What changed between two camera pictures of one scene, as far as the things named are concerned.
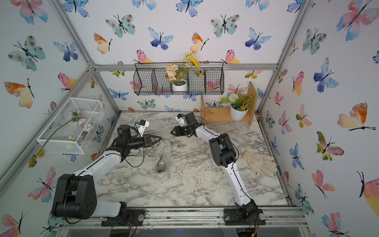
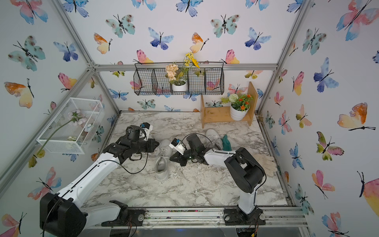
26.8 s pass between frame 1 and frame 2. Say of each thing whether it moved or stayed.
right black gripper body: moved
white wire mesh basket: stayed
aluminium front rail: stayed
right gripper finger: moved
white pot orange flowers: stayed
